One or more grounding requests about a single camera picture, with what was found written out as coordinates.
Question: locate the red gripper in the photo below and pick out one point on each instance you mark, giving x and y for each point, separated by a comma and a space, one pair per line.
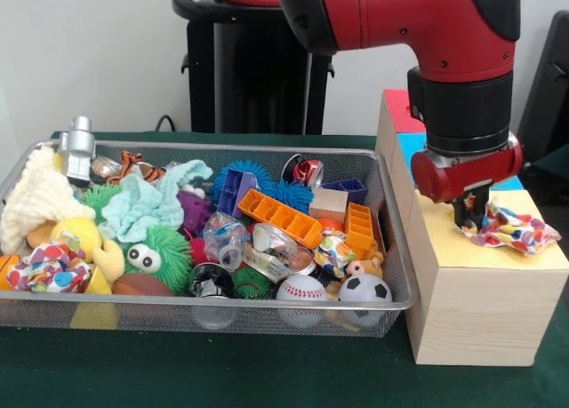
467, 177

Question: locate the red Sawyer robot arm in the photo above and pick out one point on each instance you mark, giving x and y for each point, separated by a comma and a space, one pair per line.
400, 17

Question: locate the wooden box with three holes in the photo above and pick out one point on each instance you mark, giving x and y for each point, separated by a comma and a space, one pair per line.
480, 319

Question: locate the dark green table cloth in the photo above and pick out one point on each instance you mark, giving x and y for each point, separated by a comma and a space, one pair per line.
555, 168
222, 372

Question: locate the short orange toy brick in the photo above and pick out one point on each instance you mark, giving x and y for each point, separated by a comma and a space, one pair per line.
360, 226

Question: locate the soccer ball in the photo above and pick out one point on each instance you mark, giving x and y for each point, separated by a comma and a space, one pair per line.
364, 290

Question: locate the black upright panel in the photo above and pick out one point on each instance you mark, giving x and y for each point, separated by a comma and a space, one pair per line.
547, 92

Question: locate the wooden block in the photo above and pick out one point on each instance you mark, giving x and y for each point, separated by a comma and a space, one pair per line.
329, 203

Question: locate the small crumpled polka-dot cloth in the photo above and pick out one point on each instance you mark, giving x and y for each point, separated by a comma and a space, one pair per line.
333, 250

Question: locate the baseball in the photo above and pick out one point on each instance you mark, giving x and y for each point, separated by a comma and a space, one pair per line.
302, 290

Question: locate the long orange toy brick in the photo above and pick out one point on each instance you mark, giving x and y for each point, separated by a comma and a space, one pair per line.
280, 217

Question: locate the green spiky toy with eyes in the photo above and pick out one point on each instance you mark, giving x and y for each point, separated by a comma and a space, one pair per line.
166, 252

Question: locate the mint green cloth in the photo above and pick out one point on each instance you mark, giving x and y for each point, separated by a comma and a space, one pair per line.
138, 203

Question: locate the yellow ball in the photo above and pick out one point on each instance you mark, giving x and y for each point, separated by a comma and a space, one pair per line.
77, 230

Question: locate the silver toy robot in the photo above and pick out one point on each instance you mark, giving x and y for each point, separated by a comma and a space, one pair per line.
80, 154

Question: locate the cream knitted cloth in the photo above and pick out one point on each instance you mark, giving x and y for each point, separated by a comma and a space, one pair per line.
40, 199

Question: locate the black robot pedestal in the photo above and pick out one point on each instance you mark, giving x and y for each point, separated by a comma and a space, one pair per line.
266, 106

